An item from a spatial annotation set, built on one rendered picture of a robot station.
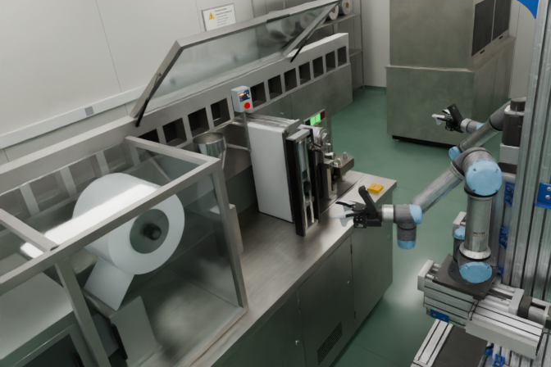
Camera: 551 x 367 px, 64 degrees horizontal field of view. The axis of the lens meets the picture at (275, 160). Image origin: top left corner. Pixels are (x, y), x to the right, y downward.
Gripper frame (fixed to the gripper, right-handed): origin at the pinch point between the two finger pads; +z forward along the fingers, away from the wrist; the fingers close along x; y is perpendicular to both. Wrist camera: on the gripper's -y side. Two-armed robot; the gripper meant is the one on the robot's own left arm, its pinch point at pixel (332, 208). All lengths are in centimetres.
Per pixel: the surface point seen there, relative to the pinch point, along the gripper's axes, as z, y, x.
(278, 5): 117, -97, 449
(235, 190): 60, 12, 49
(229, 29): 36, -75, -1
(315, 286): 13, 49, 16
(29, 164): 102, -35, -43
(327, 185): 11, 16, 66
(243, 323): 35, 38, -29
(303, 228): 19.1, 24.6, 29.5
